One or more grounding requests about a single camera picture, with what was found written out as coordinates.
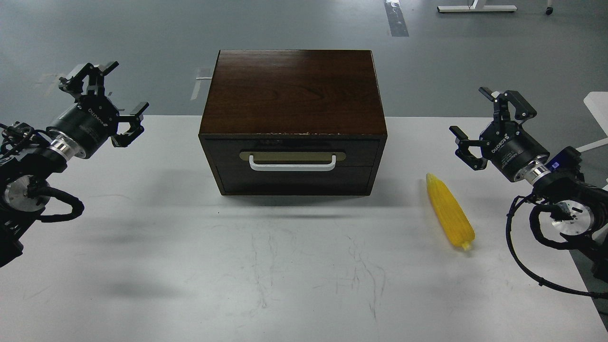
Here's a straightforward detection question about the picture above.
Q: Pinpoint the white office chair base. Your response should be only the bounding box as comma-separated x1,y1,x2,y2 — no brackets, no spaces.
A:
575,91,608,153

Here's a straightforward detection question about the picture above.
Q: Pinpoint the yellow corn cob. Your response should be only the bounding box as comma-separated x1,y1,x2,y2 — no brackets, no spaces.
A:
425,173,475,251

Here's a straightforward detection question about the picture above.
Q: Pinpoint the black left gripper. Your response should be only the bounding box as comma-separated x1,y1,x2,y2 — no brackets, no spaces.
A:
47,61,150,159

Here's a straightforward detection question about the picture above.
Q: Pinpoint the dark wooden cabinet box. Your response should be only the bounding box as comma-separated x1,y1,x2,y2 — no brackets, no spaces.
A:
199,50,388,196

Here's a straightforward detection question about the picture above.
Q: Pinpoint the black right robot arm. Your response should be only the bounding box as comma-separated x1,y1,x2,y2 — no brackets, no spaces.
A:
449,87,608,299

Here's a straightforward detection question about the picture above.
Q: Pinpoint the white desk leg base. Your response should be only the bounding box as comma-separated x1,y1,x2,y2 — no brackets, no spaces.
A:
437,0,518,13

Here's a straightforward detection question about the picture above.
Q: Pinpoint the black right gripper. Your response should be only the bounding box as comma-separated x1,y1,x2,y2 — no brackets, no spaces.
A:
449,87,550,182

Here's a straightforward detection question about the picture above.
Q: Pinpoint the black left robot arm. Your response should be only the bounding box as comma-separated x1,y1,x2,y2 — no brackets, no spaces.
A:
0,61,149,266

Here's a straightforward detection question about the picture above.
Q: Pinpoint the grey floor tape strip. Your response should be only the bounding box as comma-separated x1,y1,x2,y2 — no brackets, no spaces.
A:
383,0,409,38

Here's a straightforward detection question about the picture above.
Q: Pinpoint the dark drawer with white handle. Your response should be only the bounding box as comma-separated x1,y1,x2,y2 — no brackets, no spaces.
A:
202,139,384,196

